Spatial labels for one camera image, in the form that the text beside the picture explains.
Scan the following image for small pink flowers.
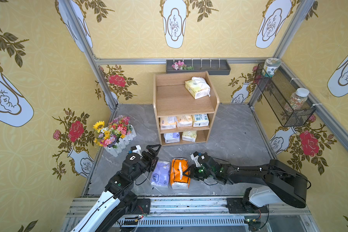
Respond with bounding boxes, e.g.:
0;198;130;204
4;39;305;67
172;61;194;71

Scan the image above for colourful flower bouquet planter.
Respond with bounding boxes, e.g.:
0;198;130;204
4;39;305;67
93;116;136;157

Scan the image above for wooden three-tier shelf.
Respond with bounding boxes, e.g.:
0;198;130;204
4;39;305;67
153;72;219;146

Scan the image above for clear jar with filling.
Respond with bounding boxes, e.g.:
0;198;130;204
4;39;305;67
284;88;310;112

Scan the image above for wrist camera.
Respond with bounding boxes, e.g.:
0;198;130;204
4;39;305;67
190;152;202;167
130;145;142;156

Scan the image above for white purple tissue pack bottom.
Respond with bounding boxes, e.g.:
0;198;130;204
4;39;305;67
163;132;180;144

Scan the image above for metal base rail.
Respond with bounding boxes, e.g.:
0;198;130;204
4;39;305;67
60;196;320;232

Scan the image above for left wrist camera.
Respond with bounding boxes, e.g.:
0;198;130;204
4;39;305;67
130;145;142;156

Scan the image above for cream tissue pack middle-centre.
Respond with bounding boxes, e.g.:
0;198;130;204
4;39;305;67
177;115;193;128

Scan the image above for green white tissue pack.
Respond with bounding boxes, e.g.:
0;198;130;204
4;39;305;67
192;114;209;127

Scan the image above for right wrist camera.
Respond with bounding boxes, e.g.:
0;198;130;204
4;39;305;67
190;152;202;167

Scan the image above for white orange tissue pack middle-left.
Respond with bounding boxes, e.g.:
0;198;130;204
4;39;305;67
159;116;177;130

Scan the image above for grey wall hook rack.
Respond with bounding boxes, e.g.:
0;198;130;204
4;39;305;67
166;59;231;75

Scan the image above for white lidded jar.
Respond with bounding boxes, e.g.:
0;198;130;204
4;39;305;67
261;58;281;77

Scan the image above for pale yellow tissue pack bottom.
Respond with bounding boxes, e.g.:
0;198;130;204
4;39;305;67
182;131;197;143

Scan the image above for black wire wall basket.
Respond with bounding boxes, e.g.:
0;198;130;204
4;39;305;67
254;63;316;127

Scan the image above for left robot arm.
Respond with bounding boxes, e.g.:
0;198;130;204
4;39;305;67
72;144;161;232

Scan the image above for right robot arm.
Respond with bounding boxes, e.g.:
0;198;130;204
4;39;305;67
183;154;311;208

